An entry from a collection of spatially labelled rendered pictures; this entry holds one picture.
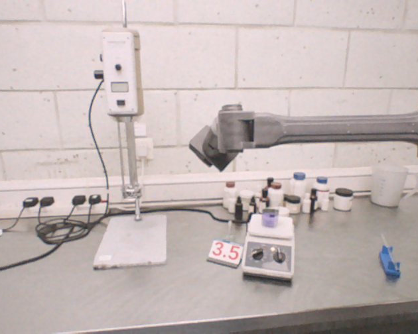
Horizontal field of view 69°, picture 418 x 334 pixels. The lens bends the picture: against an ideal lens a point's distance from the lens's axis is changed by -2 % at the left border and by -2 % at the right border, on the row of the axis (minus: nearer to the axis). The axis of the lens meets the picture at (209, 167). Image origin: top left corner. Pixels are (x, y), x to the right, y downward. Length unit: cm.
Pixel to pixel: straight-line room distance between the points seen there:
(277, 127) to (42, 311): 63
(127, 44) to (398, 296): 89
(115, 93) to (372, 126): 59
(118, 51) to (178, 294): 61
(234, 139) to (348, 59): 94
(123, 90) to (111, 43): 11
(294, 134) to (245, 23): 77
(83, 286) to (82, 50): 80
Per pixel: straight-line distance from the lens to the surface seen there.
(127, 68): 83
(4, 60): 133
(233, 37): 124
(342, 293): 85
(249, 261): 84
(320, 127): 56
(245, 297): 78
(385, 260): 101
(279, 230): 88
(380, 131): 59
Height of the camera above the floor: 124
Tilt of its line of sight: 16 degrees down
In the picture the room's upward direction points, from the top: straight up
